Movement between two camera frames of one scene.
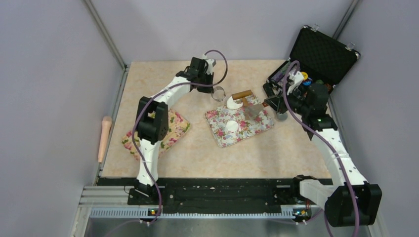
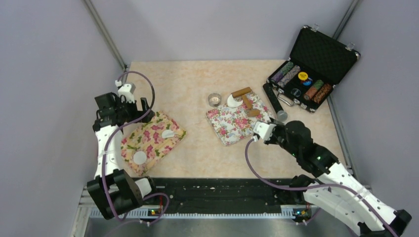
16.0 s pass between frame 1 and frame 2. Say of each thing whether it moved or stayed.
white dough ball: stayed
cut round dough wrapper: moved
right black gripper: moved
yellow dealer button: stayed
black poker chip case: stayed
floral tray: stayed
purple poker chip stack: stayed
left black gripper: moved
